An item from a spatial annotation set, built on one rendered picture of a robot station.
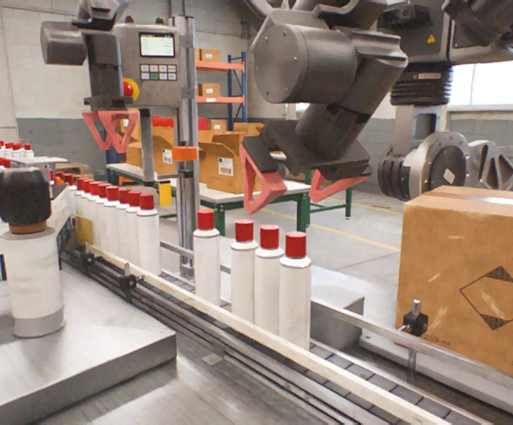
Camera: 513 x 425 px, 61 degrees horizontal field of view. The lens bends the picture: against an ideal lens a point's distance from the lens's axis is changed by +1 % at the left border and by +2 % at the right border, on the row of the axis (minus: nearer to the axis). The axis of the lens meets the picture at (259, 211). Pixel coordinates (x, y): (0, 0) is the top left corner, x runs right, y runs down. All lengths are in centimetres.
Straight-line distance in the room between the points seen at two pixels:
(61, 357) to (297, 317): 39
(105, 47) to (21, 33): 788
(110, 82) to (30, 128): 779
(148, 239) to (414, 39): 74
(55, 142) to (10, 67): 137
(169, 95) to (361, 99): 78
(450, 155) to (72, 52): 79
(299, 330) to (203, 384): 19
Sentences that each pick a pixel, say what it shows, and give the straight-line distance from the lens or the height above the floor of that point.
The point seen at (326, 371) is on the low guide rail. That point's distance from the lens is 67.
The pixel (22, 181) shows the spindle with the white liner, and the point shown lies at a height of 116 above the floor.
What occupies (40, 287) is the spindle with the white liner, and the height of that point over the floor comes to 97.
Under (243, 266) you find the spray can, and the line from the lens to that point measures 76.
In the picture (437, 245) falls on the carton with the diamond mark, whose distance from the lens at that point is 79.
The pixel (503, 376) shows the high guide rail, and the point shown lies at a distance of 63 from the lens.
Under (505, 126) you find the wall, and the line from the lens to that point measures 633.
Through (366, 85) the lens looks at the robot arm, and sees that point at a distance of 38.
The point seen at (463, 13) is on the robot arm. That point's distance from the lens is 80.
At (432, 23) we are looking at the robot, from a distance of 103.
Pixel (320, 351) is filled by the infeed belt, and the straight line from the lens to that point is 77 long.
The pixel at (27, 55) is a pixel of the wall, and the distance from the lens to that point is 868.
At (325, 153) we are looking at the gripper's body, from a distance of 42.
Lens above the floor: 127
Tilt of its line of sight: 13 degrees down
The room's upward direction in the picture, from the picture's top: straight up
